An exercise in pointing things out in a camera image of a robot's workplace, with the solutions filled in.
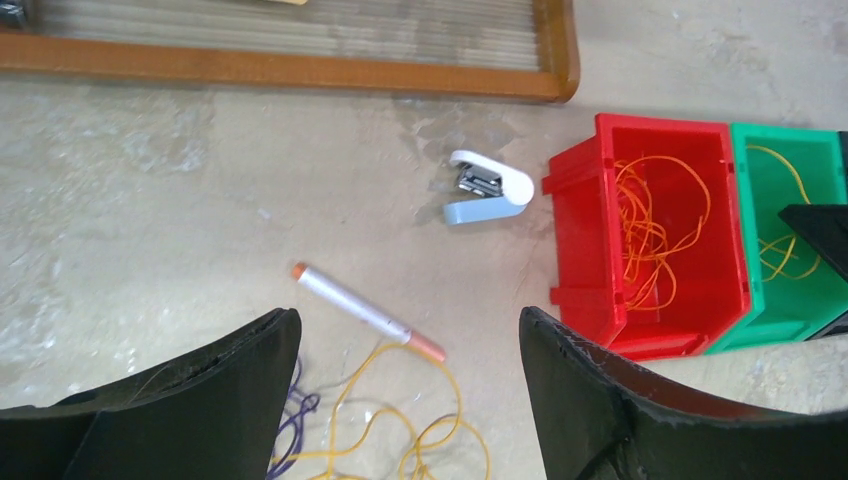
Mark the green plastic bin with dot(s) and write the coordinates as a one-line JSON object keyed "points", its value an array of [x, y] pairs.
{"points": [[794, 292]]}

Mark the white pen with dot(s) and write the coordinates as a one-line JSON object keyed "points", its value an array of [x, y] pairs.
{"points": [[354, 304]]}

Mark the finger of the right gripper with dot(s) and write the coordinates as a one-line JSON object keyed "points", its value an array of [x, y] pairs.
{"points": [[800, 221]]}

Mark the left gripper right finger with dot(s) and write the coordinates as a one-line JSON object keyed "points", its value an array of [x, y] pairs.
{"points": [[599, 415]]}

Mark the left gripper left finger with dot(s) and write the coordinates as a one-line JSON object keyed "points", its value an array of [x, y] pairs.
{"points": [[211, 413]]}

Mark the black plastic bin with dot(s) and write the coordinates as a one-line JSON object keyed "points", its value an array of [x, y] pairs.
{"points": [[831, 243]]}

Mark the red plastic bin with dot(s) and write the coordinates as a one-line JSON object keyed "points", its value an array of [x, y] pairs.
{"points": [[649, 244]]}

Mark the wooden shelf rack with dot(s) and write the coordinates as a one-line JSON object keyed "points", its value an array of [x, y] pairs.
{"points": [[556, 80]]}

